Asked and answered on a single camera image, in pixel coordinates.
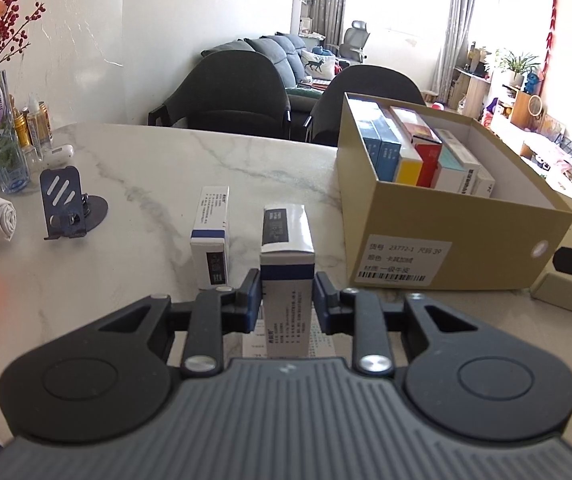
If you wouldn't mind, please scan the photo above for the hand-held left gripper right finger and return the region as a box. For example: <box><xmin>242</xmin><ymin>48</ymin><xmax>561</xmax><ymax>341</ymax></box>
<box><xmin>313</xmin><ymin>272</ymin><xmax>492</xmax><ymax>378</ymax></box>

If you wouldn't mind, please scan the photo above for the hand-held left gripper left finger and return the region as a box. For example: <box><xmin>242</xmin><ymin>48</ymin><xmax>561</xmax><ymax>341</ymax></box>
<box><xmin>86</xmin><ymin>269</ymin><xmax>263</xmax><ymax>378</ymax></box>

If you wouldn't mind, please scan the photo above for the tan cardboard box lid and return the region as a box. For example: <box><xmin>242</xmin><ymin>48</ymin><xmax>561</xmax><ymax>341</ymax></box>
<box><xmin>531</xmin><ymin>195</ymin><xmax>572</xmax><ymax>323</ymax></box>

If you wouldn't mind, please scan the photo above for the white blue-banded medicine box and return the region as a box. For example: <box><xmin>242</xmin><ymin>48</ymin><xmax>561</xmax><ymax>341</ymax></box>
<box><xmin>258</xmin><ymin>203</ymin><xmax>315</xmax><ymax>359</ymax></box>
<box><xmin>189</xmin><ymin>186</ymin><xmax>231</xmax><ymax>290</ymax></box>

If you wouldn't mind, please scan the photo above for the tan cardboard shoe box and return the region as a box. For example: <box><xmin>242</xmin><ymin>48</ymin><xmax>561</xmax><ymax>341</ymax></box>
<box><xmin>337</xmin><ymin>91</ymin><xmax>572</xmax><ymax>292</ymax></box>

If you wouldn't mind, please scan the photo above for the long white medicine box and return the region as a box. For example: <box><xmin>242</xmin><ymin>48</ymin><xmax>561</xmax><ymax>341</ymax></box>
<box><xmin>473</xmin><ymin>162</ymin><xmax>497</xmax><ymax>196</ymax></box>

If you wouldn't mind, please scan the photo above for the blue medicine box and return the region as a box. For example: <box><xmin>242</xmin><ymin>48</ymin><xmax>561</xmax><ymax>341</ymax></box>
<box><xmin>373</xmin><ymin>115</ymin><xmax>403</xmax><ymax>183</ymax></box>
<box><xmin>356</xmin><ymin>101</ymin><xmax>384</xmax><ymax>181</ymax></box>

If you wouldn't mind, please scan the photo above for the white yellow-ended medicine box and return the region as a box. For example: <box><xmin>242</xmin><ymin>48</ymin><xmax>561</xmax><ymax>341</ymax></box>
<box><xmin>386</xmin><ymin>110</ymin><xmax>424</xmax><ymax>186</ymax></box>

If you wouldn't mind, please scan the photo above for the white red-bear medicine box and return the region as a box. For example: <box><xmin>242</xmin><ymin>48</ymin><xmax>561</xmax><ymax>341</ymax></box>
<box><xmin>433</xmin><ymin>127</ymin><xmax>482</xmax><ymax>196</ymax></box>

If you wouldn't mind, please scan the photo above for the red medicine box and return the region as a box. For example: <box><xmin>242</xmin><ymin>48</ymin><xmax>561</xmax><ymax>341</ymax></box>
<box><xmin>390</xmin><ymin>106</ymin><xmax>444</xmax><ymax>188</ymax></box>

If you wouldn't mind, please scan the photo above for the white marble desktop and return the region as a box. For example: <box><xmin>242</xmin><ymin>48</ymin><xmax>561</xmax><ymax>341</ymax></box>
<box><xmin>0</xmin><ymin>122</ymin><xmax>572</xmax><ymax>441</ymax></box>

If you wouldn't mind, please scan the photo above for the printed paper leaflet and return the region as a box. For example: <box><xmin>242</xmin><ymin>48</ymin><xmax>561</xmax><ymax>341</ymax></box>
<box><xmin>241</xmin><ymin>332</ymin><xmax>337</xmax><ymax>361</ymax></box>

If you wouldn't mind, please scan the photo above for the pink cloth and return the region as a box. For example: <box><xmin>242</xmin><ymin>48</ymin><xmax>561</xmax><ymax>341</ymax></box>
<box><xmin>541</xmin><ymin>145</ymin><xmax>572</xmax><ymax>176</ymax></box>

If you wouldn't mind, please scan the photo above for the wooden cabinet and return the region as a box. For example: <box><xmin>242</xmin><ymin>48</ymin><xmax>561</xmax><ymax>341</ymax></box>
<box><xmin>448</xmin><ymin>67</ymin><xmax>492</xmax><ymax>121</ymax></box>

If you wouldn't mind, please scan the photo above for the green potted plant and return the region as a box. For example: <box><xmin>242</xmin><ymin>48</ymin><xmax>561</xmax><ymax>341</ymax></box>
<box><xmin>496</xmin><ymin>50</ymin><xmax>542</xmax><ymax>88</ymax></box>

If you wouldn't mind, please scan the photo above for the black armchair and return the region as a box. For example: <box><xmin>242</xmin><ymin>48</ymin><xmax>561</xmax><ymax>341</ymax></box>
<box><xmin>148</xmin><ymin>51</ymin><xmax>291</xmax><ymax>138</ymax></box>
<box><xmin>306</xmin><ymin>65</ymin><xmax>427</xmax><ymax>147</ymax></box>

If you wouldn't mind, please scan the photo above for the dark blue phone stand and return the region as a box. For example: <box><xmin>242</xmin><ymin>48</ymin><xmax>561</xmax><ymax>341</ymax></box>
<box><xmin>40</xmin><ymin>165</ymin><xmax>109</xmax><ymax>241</ymax></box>

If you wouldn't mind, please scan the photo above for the white deer-print pillow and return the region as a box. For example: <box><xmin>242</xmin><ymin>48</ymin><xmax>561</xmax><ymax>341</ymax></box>
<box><xmin>300</xmin><ymin>49</ymin><xmax>339</xmax><ymax>81</ymax></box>

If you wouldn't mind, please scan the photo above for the small white device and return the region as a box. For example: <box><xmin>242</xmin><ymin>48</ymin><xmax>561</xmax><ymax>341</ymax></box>
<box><xmin>43</xmin><ymin>144</ymin><xmax>75</xmax><ymax>166</ymax></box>

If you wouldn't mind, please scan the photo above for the grey sofa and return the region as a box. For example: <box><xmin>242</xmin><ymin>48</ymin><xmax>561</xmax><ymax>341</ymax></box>
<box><xmin>201</xmin><ymin>34</ymin><xmax>339</xmax><ymax>111</ymax></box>

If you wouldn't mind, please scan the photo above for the grey office chair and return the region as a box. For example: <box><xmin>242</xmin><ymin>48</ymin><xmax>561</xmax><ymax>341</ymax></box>
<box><xmin>338</xmin><ymin>20</ymin><xmax>371</xmax><ymax>61</ymax></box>

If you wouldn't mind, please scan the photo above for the grey curtain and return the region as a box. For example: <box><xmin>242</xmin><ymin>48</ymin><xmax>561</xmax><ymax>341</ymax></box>
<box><xmin>431</xmin><ymin>0</ymin><xmax>484</xmax><ymax>106</ymax></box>
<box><xmin>313</xmin><ymin>0</ymin><xmax>349</xmax><ymax>48</ymax></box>

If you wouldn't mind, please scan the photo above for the clear spray bottle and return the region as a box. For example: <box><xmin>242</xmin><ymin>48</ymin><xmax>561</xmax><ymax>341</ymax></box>
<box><xmin>26</xmin><ymin>92</ymin><xmax>54</xmax><ymax>158</ymax></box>

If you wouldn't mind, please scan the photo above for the gold-capped small bottle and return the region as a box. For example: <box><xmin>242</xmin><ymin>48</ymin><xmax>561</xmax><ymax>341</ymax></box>
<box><xmin>12</xmin><ymin>97</ymin><xmax>34</xmax><ymax>157</ymax></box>

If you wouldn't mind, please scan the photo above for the clear plastic water bottle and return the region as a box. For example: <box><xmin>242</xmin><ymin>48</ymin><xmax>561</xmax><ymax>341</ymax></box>
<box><xmin>0</xmin><ymin>57</ymin><xmax>30</xmax><ymax>195</ymax></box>

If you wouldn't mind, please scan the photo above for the red hanging string ornament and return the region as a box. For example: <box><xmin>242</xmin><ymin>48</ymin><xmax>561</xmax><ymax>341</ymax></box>
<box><xmin>543</xmin><ymin>0</ymin><xmax>559</xmax><ymax>98</ymax></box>

